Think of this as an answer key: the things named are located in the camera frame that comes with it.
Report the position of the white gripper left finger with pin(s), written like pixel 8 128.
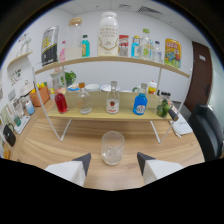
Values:
pixel 71 170

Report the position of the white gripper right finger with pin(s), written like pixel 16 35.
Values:
pixel 156 168

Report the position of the red liquid bottle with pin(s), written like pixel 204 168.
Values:
pixel 61 103

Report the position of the yellow orange soda can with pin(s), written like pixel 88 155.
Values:
pixel 172 53

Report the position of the clear bottle with green cap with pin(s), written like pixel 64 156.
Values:
pixel 145 48

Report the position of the clear drinking glass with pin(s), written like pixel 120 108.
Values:
pixel 112 150

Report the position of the white notebook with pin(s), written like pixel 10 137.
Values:
pixel 182 126

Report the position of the glass jar of green limes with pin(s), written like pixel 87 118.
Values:
pixel 162 108

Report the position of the black chair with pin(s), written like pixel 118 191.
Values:
pixel 208 133

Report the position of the two-tier wooden shelf rack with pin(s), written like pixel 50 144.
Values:
pixel 100 113

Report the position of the blue bottle with silver cap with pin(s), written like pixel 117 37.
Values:
pixel 140 106

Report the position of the white tray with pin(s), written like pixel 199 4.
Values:
pixel 22 125

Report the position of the clear bottle with orange cap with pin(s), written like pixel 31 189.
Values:
pixel 84 103

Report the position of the black bag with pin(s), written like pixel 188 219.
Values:
pixel 9 136

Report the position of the small white bottle blue label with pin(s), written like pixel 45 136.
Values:
pixel 30 108

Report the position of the clear bottle with red label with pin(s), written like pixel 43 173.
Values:
pixel 113 104

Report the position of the orange box of fruit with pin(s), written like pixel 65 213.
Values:
pixel 40 97

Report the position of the white bottle with red cap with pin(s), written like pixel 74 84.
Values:
pixel 152 88

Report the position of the roll of tape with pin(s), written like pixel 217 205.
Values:
pixel 136 90

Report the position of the bowl with blue plate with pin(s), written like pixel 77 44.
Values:
pixel 73 88

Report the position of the white kitchen appliance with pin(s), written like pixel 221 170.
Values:
pixel 26 89

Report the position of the green potted plant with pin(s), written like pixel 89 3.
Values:
pixel 69 77

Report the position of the clear bottle with blue cap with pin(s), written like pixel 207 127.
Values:
pixel 156 53

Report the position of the small pink bottle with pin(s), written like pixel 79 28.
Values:
pixel 62 53

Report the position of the white door sign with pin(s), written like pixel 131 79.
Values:
pixel 202 57

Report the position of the blue bottle with yellow cap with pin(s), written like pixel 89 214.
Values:
pixel 135 49

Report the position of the teal bottle with green cap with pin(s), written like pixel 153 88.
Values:
pixel 85 47

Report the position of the black and yellow tall can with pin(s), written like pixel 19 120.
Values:
pixel 50 48

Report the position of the clear jar with cork lid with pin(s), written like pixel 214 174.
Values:
pixel 74 43

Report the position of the white vase figurine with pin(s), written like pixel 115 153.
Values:
pixel 25 43

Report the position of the large white milk bottle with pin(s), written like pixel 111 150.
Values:
pixel 108 36

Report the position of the ceiling air vent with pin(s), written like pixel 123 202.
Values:
pixel 149 10

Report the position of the square ceiling fixture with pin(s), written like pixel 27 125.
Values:
pixel 124 6

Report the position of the wooden wall shelf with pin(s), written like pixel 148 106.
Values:
pixel 20 57

